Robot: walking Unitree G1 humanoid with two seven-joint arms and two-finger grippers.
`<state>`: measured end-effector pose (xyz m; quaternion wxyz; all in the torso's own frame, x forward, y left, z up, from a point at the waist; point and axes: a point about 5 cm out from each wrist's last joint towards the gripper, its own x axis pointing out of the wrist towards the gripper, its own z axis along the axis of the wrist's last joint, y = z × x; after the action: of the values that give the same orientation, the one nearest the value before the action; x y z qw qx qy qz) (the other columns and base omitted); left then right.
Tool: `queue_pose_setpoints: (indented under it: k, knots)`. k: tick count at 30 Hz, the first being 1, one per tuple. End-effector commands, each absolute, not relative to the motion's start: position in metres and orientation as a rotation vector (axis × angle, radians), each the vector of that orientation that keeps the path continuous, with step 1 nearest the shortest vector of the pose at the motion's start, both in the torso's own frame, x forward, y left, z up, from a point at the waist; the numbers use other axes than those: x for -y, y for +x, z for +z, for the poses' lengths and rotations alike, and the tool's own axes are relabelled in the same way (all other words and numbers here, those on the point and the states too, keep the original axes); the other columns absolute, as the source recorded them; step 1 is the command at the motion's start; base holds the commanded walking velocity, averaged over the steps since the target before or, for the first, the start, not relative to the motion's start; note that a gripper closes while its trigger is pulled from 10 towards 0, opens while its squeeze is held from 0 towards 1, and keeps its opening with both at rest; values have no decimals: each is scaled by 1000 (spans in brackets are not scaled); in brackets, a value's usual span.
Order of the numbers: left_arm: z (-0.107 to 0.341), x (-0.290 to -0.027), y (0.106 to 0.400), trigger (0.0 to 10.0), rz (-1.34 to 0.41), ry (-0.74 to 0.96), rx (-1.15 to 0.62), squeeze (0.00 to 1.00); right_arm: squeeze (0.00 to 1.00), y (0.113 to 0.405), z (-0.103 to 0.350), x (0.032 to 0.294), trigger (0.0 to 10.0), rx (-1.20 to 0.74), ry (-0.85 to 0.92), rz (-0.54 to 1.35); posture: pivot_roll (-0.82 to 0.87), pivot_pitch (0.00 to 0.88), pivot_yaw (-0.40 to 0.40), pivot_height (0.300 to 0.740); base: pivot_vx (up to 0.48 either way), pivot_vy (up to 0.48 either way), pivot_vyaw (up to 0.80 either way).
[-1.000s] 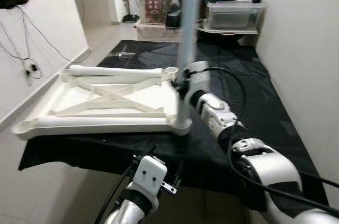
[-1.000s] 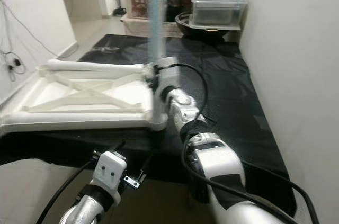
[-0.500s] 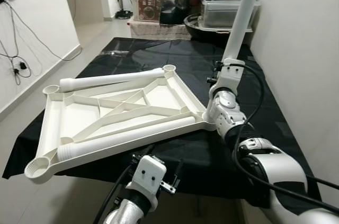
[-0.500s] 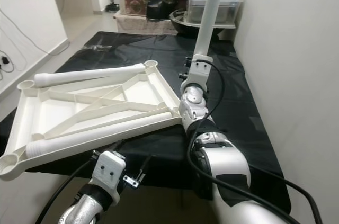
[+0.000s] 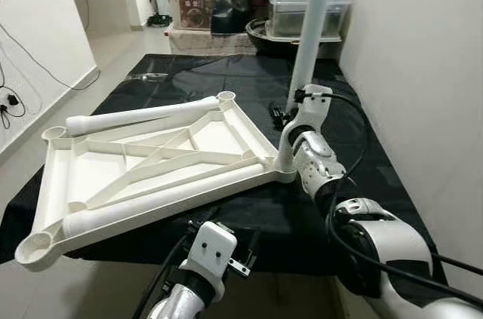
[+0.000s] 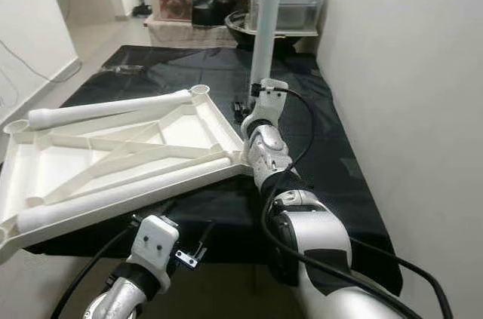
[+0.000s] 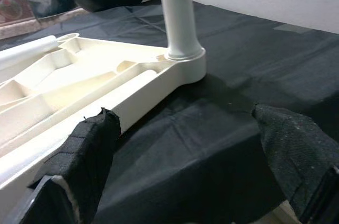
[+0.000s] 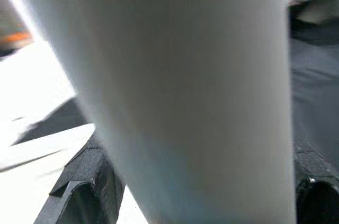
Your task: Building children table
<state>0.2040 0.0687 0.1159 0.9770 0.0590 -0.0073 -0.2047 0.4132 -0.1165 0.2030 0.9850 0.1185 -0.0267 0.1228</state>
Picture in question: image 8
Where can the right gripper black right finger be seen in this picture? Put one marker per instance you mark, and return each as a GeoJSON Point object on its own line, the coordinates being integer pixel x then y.
{"type": "Point", "coordinates": [317, 197]}

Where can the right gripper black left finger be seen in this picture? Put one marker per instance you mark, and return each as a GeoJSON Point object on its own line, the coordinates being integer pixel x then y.
{"type": "Point", "coordinates": [84, 189]}

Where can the white plastic children table top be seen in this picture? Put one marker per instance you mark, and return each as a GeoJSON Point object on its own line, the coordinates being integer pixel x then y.
{"type": "Point", "coordinates": [31, 181]}

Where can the white plastic table leg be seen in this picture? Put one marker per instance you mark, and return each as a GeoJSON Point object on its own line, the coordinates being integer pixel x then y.
{"type": "Point", "coordinates": [172, 75]}

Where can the black tablecloth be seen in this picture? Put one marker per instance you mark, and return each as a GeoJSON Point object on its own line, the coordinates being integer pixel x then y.
{"type": "Point", "coordinates": [315, 89]}

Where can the orange lidded storage box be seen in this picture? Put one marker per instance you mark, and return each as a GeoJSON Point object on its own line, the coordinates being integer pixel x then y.
{"type": "Point", "coordinates": [16, 37]}

